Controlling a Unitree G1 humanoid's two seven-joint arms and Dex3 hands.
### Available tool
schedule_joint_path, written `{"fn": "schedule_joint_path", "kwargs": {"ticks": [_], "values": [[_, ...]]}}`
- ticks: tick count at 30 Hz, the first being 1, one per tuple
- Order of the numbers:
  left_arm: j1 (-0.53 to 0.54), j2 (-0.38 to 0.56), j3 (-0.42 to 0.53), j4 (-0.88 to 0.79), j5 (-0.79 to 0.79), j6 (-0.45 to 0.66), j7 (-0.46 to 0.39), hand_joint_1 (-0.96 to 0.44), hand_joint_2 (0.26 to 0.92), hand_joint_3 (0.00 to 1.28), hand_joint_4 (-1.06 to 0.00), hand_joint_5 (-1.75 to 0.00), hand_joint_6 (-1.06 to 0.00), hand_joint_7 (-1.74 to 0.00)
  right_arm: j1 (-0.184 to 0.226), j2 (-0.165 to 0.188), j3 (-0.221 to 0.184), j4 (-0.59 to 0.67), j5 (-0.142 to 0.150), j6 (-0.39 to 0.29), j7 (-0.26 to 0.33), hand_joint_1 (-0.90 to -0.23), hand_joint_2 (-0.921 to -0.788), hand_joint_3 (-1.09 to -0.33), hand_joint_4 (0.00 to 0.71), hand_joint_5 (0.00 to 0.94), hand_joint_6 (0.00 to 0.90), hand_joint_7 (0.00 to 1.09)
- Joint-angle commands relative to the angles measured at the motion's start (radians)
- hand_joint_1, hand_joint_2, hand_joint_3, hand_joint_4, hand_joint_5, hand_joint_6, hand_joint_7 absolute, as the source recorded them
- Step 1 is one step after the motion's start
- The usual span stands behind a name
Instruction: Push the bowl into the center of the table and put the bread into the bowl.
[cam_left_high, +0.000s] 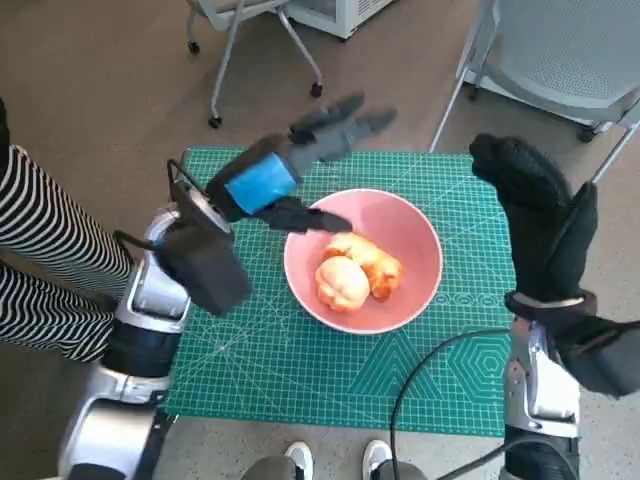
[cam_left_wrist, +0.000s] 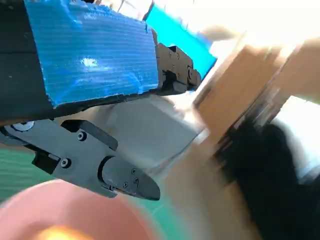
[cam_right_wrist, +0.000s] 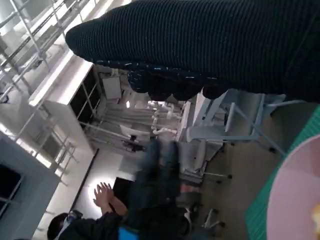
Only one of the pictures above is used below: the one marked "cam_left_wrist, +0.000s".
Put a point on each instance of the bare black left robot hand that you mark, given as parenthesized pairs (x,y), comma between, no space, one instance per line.
(87,57)

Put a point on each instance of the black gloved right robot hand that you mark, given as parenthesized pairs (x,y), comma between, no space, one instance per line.
(270,180)

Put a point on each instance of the pink bowl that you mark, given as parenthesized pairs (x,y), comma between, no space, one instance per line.
(100,212)

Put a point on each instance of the round toy bread bun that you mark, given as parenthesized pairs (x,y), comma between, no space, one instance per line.
(62,233)

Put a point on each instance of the green cutting mat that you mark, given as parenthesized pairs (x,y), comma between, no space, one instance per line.
(15,172)

